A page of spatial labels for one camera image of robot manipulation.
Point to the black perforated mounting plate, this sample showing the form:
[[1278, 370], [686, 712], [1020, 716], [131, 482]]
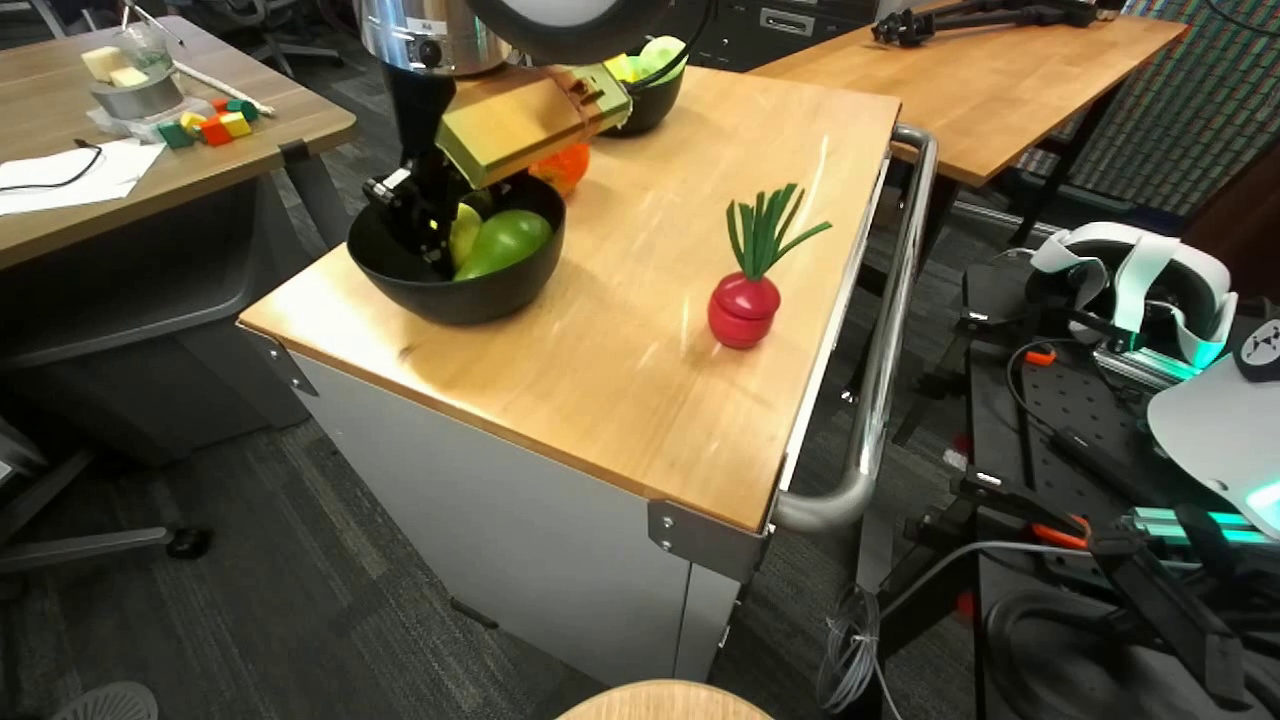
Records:
[[1092, 425]]

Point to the black articulated stand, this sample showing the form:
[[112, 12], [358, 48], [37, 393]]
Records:
[[987, 19]]

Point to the orange plastic bell pepper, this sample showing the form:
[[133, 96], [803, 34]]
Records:
[[566, 164]]

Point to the black equipment case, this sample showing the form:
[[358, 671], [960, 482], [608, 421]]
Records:
[[781, 34]]

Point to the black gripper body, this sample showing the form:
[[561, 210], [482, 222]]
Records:
[[424, 122]]

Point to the black plastic bowl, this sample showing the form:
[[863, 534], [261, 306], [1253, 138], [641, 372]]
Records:
[[492, 302], [654, 115]]

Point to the coloured toy blocks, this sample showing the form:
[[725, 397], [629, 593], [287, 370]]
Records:
[[206, 122]]

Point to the white thin stick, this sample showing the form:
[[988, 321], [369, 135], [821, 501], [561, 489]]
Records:
[[223, 84]]

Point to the yellow round plastic fruit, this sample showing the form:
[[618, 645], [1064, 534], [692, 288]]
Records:
[[466, 230]]

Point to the clear plastic container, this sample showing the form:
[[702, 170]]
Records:
[[124, 75]]

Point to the white VR headset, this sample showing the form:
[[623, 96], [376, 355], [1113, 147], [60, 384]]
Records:
[[1133, 285]]

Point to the long wooden desk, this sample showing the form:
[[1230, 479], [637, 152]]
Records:
[[1012, 92]]

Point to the white paper sheet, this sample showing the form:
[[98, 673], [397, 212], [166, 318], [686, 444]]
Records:
[[82, 182]]

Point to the dark mesh office chair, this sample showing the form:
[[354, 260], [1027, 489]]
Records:
[[133, 295]]

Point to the red radish with green leaves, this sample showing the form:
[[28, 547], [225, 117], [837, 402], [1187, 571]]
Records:
[[742, 311]]

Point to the pale grey rounded cover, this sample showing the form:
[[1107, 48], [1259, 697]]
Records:
[[1220, 425]]

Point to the black round controller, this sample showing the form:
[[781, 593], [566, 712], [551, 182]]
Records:
[[1261, 351]]

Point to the round wooden stool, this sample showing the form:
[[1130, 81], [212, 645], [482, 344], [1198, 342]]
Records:
[[665, 701]]

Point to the green apple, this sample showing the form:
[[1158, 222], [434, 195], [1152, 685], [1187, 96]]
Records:
[[519, 241]]

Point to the black clamp with orange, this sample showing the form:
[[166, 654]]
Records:
[[1012, 514]]

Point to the light green plastic fruit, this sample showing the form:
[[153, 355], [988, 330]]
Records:
[[656, 63]]

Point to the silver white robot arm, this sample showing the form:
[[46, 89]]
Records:
[[401, 26]]

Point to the wooden top tool cart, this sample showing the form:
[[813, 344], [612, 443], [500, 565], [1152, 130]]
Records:
[[535, 534]]

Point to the dark green mesh panel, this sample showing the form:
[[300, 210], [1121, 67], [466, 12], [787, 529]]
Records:
[[1187, 122]]

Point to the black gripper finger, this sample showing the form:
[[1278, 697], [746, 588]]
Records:
[[397, 222], [443, 235]]

